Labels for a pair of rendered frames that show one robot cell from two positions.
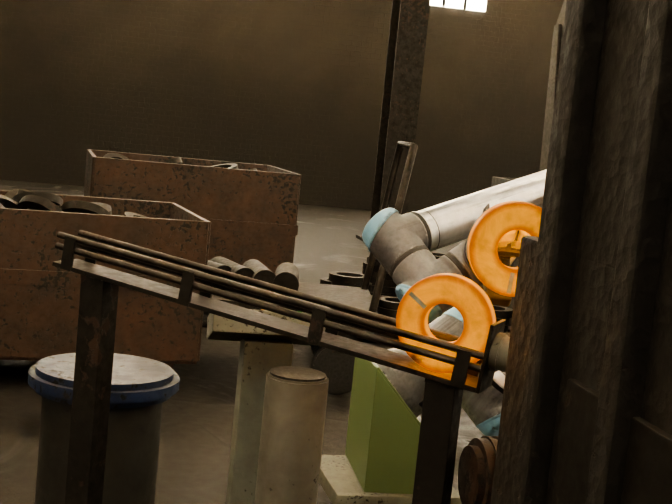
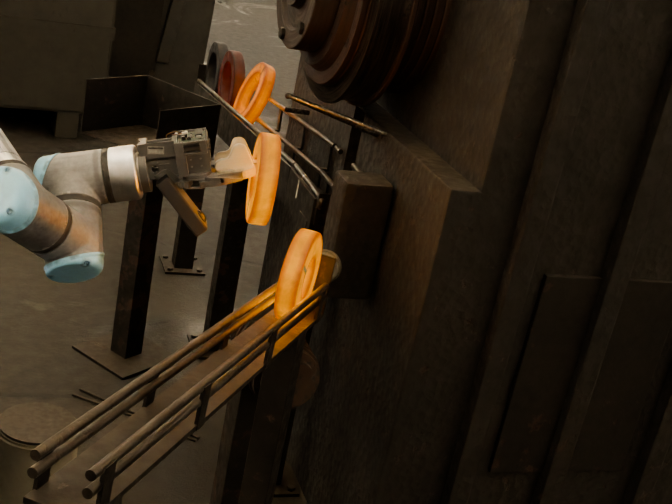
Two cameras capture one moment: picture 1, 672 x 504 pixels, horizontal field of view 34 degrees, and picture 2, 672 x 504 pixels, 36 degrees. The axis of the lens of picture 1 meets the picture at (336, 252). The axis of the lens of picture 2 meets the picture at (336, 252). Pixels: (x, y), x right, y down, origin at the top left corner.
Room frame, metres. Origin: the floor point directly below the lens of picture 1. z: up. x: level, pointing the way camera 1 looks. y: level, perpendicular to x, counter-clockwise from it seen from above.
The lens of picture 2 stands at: (1.90, 1.36, 1.36)
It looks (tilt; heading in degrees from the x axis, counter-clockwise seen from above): 21 degrees down; 261
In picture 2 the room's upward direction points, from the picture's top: 12 degrees clockwise
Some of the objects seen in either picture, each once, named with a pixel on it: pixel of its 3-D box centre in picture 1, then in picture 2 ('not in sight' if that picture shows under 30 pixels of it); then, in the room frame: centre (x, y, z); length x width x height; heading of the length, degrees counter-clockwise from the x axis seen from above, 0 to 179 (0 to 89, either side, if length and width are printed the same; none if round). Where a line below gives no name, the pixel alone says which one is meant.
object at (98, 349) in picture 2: not in sight; (136, 227); (2.01, -1.15, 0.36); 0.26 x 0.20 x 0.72; 137
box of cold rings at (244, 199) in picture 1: (183, 230); not in sight; (5.74, 0.81, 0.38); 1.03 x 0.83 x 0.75; 105
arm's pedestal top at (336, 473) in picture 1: (383, 482); not in sight; (2.74, -0.18, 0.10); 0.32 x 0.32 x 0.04; 13
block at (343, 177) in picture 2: not in sight; (354, 235); (1.57, -0.47, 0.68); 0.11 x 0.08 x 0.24; 12
